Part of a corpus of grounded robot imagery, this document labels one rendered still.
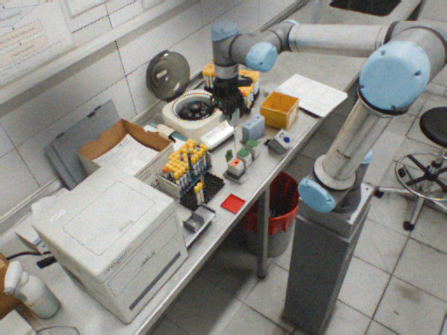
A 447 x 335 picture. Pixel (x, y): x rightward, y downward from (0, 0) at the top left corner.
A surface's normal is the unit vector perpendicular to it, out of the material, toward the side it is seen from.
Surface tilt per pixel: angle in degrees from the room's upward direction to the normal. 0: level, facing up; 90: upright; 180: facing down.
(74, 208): 0
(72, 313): 0
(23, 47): 92
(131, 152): 2
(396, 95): 80
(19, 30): 93
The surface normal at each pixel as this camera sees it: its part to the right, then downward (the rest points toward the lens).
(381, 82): -0.65, 0.45
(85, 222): -0.06, -0.69
